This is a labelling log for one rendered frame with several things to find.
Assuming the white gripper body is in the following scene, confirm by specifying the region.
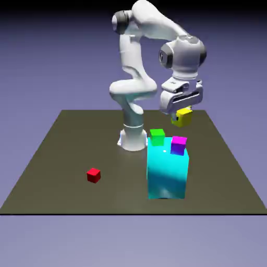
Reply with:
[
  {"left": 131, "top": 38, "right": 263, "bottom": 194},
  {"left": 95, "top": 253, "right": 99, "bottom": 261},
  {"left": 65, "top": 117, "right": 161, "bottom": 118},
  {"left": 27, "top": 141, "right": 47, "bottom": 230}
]
[{"left": 159, "top": 85, "right": 204, "bottom": 115}]

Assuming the small yellow cube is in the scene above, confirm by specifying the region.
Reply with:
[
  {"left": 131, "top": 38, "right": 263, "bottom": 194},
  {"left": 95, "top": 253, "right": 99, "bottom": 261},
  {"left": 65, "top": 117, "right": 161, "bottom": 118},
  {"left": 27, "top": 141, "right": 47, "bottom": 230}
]
[{"left": 171, "top": 107, "right": 193, "bottom": 128}]

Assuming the small green cube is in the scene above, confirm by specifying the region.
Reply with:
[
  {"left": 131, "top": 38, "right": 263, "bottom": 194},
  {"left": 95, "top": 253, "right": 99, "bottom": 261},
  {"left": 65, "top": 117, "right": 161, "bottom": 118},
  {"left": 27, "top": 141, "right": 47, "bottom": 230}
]
[{"left": 149, "top": 128, "right": 166, "bottom": 147}]

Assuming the small magenta cube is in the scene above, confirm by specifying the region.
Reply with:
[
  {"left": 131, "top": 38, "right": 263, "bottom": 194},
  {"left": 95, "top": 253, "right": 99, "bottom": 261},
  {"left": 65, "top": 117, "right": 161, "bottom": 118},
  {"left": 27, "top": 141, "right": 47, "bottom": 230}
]
[{"left": 170, "top": 136, "right": 188, "bottom": 156}]

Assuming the small red cube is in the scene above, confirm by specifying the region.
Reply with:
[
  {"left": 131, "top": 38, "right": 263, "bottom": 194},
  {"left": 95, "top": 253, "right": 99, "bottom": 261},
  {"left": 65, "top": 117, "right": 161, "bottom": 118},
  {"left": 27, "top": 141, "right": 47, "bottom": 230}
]
[{"left": 86, "top": 167, "right": 101, "bottom": 184}]

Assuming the large cyan box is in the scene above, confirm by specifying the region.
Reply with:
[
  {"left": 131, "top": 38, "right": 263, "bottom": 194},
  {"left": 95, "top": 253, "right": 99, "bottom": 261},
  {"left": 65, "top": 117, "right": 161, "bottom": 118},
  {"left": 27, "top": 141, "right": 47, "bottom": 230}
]
[{"left": 147, "top": 136, "right": 190, "bottom": 200}]

